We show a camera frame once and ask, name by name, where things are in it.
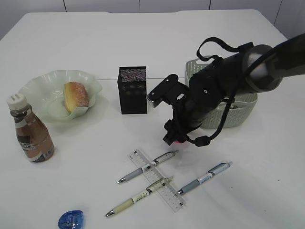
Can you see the wavy green glass plate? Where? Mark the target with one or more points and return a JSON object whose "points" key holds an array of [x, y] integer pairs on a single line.
{"points": [[46, 94]]}

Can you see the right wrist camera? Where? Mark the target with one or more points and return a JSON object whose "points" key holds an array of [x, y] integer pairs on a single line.
{"points": [[155, 97]]}

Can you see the clear plastic ruler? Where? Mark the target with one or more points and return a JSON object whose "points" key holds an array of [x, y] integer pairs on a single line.
{"points": [[168, 193]]}

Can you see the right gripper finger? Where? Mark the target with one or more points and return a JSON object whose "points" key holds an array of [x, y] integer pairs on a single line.
{"points": [[170, 137]]}

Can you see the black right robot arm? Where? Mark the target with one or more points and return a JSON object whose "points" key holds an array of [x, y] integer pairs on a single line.
{"points": [[254, 69]]}

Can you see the blue clip pen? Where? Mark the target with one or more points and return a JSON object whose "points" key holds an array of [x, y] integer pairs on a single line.
{"points": [[209, 175]]}

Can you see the brown coffee drink bottle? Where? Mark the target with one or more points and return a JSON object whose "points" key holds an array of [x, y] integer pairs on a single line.
{"points": [[31, 132]]}

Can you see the beige grip pen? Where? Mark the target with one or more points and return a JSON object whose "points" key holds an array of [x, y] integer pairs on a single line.
{"points": [[149, 190]]}

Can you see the green plastic basket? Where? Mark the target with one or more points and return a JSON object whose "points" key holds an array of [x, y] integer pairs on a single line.
{"points": [[239, 111]]}

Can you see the blue pencil sharpener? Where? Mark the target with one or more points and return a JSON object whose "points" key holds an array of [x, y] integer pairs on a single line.
{"points": [[73, 219]]}

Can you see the grey grip pen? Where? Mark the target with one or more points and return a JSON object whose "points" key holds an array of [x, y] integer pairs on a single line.
{"points": [[143, 164]]}

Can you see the bread roll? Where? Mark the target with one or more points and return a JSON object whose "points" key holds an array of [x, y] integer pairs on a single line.
{"points": [[75, 95]]}

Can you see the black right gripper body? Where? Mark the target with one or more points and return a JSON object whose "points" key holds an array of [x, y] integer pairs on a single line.
{"points": [[190, 104]]}

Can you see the black mesh pen holder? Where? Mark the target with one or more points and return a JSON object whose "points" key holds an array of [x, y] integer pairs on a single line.
{"points": [[132, 90]]}

